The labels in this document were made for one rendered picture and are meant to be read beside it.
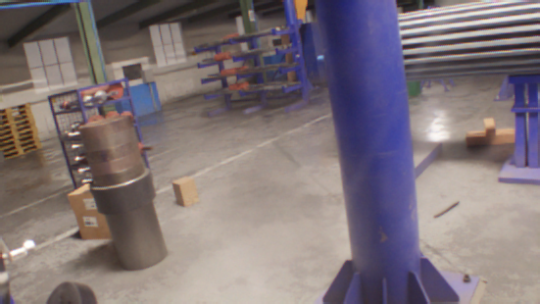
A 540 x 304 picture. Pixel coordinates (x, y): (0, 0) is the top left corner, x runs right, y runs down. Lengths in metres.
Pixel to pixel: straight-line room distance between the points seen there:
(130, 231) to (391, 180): 1.89
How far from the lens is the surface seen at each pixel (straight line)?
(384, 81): 1.56
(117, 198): 2.80
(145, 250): 2.98
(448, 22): 3.51
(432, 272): 2.02
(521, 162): 3.75
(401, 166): 1.66
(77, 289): 0.82
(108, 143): 2.75
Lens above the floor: 1.33
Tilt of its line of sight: 14 degrees down
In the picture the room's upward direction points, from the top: 11 degrees counter-clockwise
